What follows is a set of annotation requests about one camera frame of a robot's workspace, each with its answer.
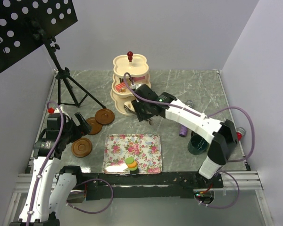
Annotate dark green mug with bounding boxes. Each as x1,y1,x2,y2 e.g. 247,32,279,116
187,131,209,155

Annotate cream three-tier cake stand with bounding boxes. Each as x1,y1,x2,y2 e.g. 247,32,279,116
110,51,151,116

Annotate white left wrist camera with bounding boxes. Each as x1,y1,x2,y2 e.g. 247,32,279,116
48,104,69,117

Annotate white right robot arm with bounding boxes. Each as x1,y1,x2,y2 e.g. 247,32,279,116
132,84,238,188

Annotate brown wooden saucer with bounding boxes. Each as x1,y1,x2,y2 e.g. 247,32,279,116
95,109,115,125
71,137,92,158
86,117,102,135

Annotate black perforated music stand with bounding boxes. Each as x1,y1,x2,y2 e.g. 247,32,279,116
0,0,105,108

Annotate purple glitter microphone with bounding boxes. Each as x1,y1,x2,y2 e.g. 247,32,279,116
179,100,194,137

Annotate floral serving tray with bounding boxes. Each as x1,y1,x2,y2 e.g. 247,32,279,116
102,134,162,174

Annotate pink cake slice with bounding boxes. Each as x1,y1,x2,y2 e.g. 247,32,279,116
133,76,145,82

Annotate red striped cake slice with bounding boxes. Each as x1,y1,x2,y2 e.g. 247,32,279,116
115,82,127,93

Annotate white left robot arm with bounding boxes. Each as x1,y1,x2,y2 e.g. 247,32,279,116
10,112,92,226

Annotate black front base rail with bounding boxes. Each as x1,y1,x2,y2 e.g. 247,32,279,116
84,171,203,201

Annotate colourful macarons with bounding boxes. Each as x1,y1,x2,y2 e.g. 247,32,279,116
125,157,139,175

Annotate red glitter microphone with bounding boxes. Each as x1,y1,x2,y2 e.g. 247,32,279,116
236,127,246,141

